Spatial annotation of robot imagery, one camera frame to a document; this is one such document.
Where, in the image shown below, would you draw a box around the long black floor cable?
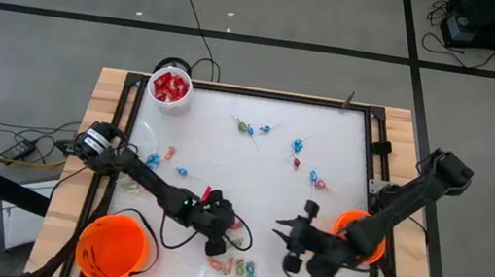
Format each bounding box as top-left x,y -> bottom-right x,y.
160,0 -> 233,85

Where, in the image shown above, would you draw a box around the white plastic bucket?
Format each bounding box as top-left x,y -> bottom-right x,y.
143,62 -> 196,119

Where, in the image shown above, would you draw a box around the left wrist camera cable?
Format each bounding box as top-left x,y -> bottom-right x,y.
156,201 -> 259,261

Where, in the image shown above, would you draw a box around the white box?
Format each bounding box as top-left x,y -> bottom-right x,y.
0,170 -> 61,259

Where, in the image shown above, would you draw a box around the clear plastic wrapper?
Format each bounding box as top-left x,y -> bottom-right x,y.
136,118 -> 165,158

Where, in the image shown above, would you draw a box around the black cable coil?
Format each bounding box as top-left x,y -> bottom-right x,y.
152,53 -> 195,80

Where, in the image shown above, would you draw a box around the red Skittles pack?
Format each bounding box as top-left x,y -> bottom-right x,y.
153,70 -> 175,93
154,87 -> 180,105
168,73 -> 192,101

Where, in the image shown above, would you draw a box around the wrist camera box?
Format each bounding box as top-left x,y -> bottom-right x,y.
280,251 -> 305,276
202,233 -> 230,260

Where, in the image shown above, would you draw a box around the orange bucket with black handle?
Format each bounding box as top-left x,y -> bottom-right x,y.
70,200 -> 166,277

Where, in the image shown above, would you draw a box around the black power adapter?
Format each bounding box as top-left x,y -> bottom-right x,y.
0,134 -> 38,165

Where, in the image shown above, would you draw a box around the tangled black cables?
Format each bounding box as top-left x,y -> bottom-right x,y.
417,0 -> 495,74

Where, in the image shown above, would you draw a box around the black metal beam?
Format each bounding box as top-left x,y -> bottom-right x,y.
0,163 -> 55,219

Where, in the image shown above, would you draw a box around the red tag on arm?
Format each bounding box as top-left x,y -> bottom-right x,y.
199,183 -> 214,205

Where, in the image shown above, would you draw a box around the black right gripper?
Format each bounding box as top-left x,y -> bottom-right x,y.
267,196 -> 332,268

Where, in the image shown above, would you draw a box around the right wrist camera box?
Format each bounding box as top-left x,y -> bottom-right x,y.
280,251 -> 305,276

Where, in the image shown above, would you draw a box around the orange plastic bucket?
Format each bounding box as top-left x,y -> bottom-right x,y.
326,206 -> 392,270

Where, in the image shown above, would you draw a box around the black floor cables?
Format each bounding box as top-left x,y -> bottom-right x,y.
0,109 -> 84,168

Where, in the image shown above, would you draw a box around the yellow floor cable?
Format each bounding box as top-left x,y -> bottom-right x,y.
0,140 -> 71,175

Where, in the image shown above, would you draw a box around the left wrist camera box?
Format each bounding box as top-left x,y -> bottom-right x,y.
202,233 -> 230,260

